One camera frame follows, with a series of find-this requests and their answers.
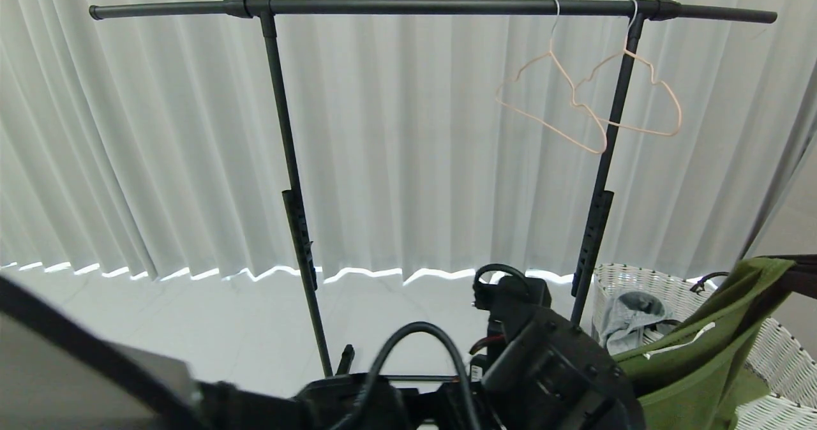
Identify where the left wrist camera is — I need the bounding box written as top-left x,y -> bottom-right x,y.
474,276 -> 553,332

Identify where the white laundry basket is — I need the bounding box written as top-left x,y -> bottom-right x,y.
590,263 -> 817,430

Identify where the black cable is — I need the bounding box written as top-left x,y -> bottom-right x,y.
329,321 -> 483,430

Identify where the pale grey garment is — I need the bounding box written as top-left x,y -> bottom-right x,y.
599,291 -> 669,355

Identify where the pink clothes hanger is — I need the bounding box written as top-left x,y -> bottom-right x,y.
571,0 -> 683,138
495,0 -> 608,156

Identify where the green printed shirt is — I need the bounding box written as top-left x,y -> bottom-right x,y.
611,256 -> 800,430

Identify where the white curtain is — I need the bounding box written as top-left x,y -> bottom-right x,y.
0,0 -> 817,287

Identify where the black clothes rack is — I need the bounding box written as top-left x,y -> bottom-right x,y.
89,0 -> 779,380

